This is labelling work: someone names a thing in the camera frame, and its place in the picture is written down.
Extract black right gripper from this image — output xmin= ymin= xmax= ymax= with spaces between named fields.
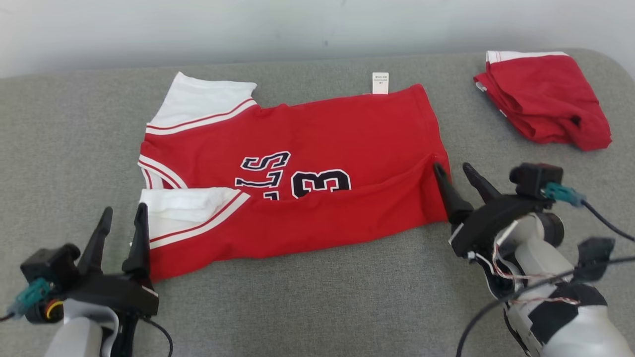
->
xmin=433 ymin=162 xmax=551 ymax=258

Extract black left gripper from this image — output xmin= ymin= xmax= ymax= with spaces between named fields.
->
xmin=67 ymin=202 xmax=159 ymax=315

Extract red basketball shorts white hem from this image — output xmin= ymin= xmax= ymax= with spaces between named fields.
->
xmin=474 ymin=51 xmax=612 ymax=151

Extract red basketball jersey white sleeves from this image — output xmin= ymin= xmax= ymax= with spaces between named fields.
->
xmin=138 ymin=72 xmax=452 ymax=282

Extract teal right camera connector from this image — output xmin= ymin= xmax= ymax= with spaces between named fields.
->
xmin=542 ymin=182 xmax=587 ymax=207

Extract teal camera connector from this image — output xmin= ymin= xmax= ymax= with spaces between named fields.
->
xmin=542 ymin=182 xmax=587 ymax=207
xmin=7 ymin=278 xmax=53 ymax=319

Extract teal left camera connector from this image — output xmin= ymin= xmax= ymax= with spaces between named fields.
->
xmin=7 ymin=278 xmax=53 ymax=319

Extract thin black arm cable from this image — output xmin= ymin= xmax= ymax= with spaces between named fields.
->
xmin=455 ymin=256 xmax=635 ymax=357
xmin=141 ymin=317 xmax=174 ymax=357

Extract thin black camera cable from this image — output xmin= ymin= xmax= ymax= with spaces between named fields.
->
xmin=581 ymin=200 xmax=635 ymax=243

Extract black cable strap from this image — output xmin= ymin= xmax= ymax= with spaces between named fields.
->
xmin=575 ymin=237 xmax=616 ymax=284

